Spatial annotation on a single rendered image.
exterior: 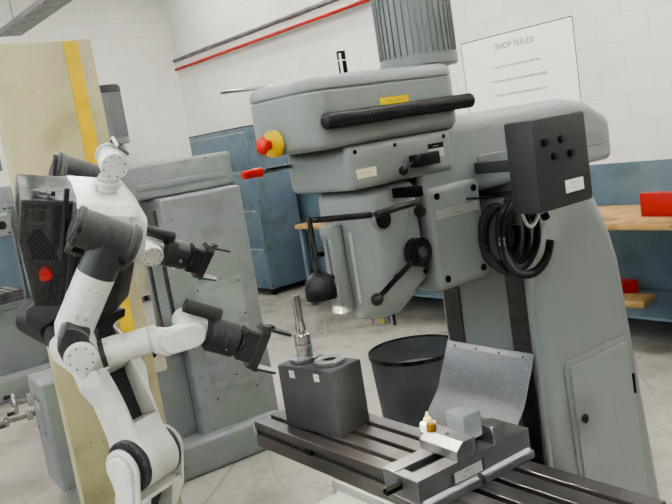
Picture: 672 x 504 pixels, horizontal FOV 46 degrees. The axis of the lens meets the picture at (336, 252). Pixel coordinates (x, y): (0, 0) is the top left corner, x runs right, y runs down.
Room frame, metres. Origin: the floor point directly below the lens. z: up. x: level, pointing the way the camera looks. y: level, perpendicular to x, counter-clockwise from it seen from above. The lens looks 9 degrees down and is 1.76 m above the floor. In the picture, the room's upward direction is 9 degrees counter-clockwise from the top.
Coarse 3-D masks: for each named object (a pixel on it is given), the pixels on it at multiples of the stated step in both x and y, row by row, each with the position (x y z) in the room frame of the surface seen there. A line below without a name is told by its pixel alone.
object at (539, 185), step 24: (528, 120) 1.74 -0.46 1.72; (552, 120) 1.77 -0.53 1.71; (576, 120) 1.82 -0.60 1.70; (528, 144) 1.74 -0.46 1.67; (552, 144) 1.77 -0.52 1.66; (576, 144) 1.82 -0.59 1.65; (528, 168) 1.74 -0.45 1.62; (552, 168) 1.76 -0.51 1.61; (576, 168) 1.81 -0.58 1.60; (528, 192) 1.75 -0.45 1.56; (552, 192) 1.75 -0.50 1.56; (576, 192) 1.81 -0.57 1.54
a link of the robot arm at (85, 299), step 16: (80, 272) 1.76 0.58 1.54; (80, 288) 1.75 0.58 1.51; (96, 288) 1.75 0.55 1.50; (64, 304) 1.76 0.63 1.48; (80, 304) 1.75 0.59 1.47; (96, 304) 1.76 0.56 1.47; (64, 320) 1.75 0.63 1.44; (80, 320) 1.75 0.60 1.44; (96, 320) 1.78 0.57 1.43; (64, 336) 1.74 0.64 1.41; (80, 336) 1.75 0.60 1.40; (64, 352) 1.74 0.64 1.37; (80, 352) 1.74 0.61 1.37; (96, 352) 1.76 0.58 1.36; (80, 368) 1.75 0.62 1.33
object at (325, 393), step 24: (288, 360) 2.21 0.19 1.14; (312, 360) 2.15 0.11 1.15; (336, 360) 2.09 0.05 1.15; (288, 384) 2.16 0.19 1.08; (312, 384) 2.09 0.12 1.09; (336, 384) 2.04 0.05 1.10; (360, 384) 2.10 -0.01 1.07; (288, 408) 2.17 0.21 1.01; (312, 408) 2.10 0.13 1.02; (336, 408) 2.03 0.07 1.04; (360, 408) 2.09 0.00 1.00; (336, 432) 2.04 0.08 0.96
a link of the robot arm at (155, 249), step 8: (152, 232) 2.31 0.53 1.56; (160, 232) 2.33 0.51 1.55; (168, 232) 2.34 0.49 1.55; (152, 240) 2.32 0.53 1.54; (160, 240) 2.35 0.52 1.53; (168, 240) 2.35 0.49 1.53; (176, 240) 2.38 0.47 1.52; (152, 248) 2.28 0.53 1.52; (160, 248) 2.30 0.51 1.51; (168, 248) 2.34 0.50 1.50; (176, 248) 2.35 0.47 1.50; (144, 256) 2.28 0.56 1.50; (152, 256) 2.29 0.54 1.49; (160, 256) 2.30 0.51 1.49; (168, 256) 2.34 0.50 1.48; (176, 256) 2.35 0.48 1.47; (152, 264) 2.30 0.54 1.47; (160, 264) 2.37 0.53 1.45; (168, 264) 2.35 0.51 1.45
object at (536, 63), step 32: (512, 32) 6.73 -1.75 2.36; (544, 32) 6.47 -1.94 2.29; (480, 64) 7.04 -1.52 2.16; (512, 64) 6.76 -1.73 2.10; (544, 64) 6.50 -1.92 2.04; (576, 64) 6.26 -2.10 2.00; (480, 96) 7.08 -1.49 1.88; (512, 96) 6.79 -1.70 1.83; (544, 96) 6.53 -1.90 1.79; (576, 96) 6.28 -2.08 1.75
